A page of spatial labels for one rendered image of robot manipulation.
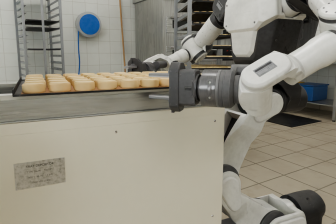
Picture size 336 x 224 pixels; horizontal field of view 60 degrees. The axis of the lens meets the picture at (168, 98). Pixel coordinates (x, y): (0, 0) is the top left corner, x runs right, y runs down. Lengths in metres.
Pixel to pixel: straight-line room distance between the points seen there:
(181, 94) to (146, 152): 0.22
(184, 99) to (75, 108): 0.27
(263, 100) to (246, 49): 0.48
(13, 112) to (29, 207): 0.23
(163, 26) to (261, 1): 3.47
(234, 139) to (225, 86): 0.49
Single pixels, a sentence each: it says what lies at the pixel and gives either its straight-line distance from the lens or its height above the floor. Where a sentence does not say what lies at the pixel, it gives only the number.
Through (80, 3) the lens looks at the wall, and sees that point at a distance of 5.08.
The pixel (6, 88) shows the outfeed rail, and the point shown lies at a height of 0.88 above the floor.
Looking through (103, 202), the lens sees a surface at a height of 0.60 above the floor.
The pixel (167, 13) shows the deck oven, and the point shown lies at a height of 1.59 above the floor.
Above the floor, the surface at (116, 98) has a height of 0.88.
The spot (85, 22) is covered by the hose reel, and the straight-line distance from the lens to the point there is 4.91.
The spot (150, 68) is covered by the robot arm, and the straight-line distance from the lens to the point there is 1.26.
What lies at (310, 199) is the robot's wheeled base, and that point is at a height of 0.35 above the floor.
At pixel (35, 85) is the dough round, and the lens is 0.72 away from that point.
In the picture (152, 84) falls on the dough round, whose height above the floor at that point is 0.91.
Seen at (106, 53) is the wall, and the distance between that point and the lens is 5.14.
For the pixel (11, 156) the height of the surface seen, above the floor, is 0.76.
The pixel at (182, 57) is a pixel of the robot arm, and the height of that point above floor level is 0.97.
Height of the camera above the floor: 0.99
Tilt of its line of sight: 9 degrees down
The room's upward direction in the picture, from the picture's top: straight up
